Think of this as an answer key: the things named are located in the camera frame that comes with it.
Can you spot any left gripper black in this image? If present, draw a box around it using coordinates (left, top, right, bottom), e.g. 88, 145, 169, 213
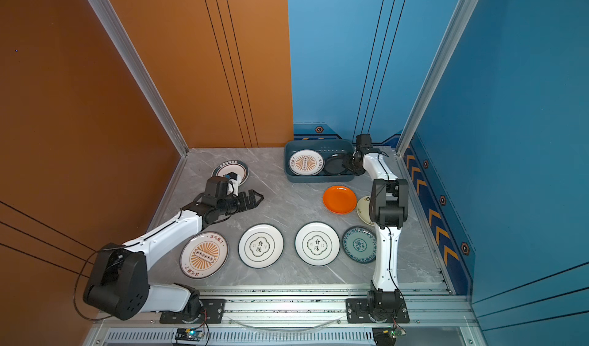
217, 189, 264, 217

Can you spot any small black plate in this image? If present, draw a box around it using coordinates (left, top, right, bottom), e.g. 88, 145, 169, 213
323, 153, 351, 176

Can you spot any white plate dark rim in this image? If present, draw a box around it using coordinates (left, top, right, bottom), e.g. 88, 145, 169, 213
212, 160, 249, 186

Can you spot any orange plastic plate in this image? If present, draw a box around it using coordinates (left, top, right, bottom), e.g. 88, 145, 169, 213
323, 186, 357, 215

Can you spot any cream plate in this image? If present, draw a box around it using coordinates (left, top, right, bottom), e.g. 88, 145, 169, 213
356, 196, 374, 226

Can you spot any orange sunburst plate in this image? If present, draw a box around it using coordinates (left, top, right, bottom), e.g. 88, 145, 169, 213
179, 232, 229, 279
288, 150, 325, 176

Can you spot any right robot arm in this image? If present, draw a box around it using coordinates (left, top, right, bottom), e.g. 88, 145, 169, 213
343, 148, 410, 324

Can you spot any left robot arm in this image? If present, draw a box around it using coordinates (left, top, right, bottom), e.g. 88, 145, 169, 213
82, 173, 264, 323

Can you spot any teal plastic bin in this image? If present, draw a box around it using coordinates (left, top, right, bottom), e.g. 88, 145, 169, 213
284, 139, 355, 183

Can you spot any white plate black emblem left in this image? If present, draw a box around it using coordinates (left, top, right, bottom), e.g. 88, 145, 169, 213
238, 223, 285, 269

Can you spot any white plate black emblem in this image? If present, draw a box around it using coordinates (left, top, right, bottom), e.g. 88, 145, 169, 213
238, 223, 285, 269
294, 222, 340, 266

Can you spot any orange sunburst plate front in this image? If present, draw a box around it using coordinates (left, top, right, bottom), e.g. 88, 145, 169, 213
179, 232, 229, 279

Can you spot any white plate black emblem right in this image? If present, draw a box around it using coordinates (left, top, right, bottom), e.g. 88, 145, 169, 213
294, 222, 340, 266

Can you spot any teal patterned plate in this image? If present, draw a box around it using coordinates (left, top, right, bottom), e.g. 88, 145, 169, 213
341, 226, 377, 264

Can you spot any left green circuit board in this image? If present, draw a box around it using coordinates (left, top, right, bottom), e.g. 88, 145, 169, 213
173, 328, 206, 345

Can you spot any right circuit board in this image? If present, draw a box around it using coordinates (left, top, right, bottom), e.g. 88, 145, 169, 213
372, 328, 406, 346

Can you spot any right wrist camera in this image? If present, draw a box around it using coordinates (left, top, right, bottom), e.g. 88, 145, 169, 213
356, 134, 373, 154

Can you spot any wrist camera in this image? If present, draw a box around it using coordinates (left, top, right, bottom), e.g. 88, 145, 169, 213
224, 172, 242, 196
356, 134, 373, 154

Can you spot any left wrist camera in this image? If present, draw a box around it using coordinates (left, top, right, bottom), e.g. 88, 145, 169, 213
224, 172, 242, 196

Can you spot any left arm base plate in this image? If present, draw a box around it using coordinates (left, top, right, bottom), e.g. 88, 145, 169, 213
160, 298, 226, 325

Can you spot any aluminium rail frame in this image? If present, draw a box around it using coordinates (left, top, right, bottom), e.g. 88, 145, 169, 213
82, 282, 488, 346

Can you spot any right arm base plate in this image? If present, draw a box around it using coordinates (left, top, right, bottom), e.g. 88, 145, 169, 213
345, 298, 410, 324

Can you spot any right aluminium corner post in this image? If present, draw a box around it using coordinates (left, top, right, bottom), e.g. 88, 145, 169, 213
396, 0, 479, 157

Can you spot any aluminium corner post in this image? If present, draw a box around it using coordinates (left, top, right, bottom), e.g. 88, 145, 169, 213
87, 0, 189, 157
396, 0, 479, 157

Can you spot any left aluminium corner post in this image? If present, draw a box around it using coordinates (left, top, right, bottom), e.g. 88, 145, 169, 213
87, 0, 189, 157

